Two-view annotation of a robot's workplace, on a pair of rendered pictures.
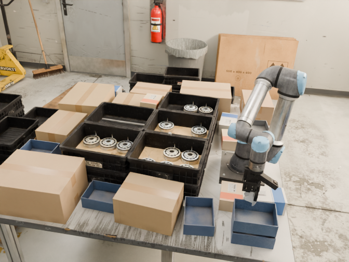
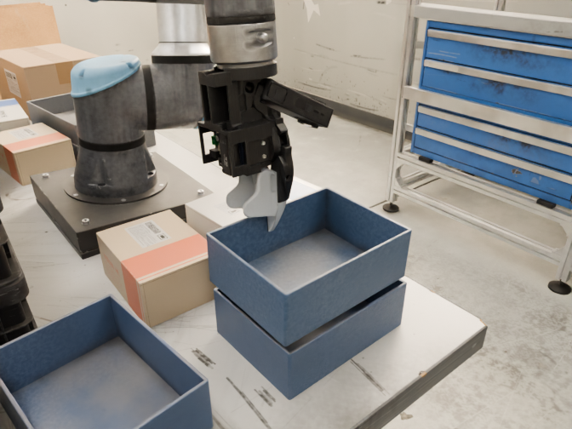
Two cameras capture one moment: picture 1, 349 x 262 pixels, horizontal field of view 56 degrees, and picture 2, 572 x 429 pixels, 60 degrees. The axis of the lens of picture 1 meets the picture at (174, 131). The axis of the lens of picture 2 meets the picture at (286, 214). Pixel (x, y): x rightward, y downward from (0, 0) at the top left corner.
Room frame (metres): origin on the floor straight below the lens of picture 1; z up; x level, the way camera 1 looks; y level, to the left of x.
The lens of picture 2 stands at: (0.82, 0.00, 1.15)
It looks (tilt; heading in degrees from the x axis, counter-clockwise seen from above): 29 degrees down; 312
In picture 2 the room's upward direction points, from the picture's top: straight up
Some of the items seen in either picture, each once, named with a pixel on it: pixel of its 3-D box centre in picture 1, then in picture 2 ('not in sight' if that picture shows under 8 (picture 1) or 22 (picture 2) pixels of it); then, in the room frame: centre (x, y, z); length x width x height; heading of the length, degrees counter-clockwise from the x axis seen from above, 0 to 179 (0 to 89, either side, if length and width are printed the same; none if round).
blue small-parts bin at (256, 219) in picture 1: (254, 217); (309, 255); (1.14, -0.40, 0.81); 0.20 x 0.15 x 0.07; 82
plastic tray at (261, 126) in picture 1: (255, 131); (90, 113); (2.00, -0.57, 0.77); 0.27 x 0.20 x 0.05; 178
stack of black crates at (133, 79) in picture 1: (148, 91); not in sight; (3.63, 0.33, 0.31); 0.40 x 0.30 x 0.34; 81
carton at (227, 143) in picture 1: (230, 139); (32, 152); (1.95, -0.39, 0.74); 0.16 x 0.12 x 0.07; 177
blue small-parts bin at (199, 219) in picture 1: (198, 215); (97, 391); (1.22, -0.14, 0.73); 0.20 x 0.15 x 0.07; 177
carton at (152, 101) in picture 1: (151, 103); not in sight; (2.18, 0.17, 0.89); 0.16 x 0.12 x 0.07; 166
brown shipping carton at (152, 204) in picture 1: (149, 202); not in sight; (1.25, 0.11, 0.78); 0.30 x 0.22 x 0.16; 75
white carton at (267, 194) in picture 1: (265, 199); (258, 220); (1.34, -0.50, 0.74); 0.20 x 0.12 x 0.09; 86
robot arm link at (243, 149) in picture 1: (247, 143); (112, 96); (1.63, -0.44, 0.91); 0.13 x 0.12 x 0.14; 62
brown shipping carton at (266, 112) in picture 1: (255, 106); (49, 80); (2.39, -0.65, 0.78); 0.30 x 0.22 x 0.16; 176
